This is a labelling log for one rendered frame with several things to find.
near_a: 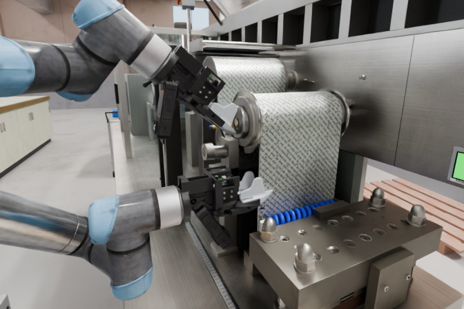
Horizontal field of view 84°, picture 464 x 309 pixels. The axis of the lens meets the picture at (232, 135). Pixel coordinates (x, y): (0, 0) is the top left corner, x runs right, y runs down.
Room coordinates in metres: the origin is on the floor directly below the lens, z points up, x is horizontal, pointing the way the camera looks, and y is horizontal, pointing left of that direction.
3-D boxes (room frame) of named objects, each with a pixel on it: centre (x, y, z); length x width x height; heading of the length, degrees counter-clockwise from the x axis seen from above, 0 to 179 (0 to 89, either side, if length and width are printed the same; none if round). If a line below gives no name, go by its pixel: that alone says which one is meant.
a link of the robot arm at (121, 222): (0.41, 0.19, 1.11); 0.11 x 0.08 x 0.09; 115
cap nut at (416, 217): (0.52, -0.42, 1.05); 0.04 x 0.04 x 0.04
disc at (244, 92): (0.58, -0.03, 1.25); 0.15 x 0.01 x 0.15; 25
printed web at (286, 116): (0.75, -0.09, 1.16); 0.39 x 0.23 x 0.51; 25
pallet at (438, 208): (2.28, -1.86, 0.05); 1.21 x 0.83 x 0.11; 14
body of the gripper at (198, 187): (0.48, 0.05, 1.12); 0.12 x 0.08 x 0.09; 115
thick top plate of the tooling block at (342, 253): (0.49, -0.25, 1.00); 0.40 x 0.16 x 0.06; 115
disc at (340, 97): (0.69, -0.26, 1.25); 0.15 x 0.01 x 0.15; 25
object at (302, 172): (0.58, -0.17, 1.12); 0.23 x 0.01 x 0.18; 115
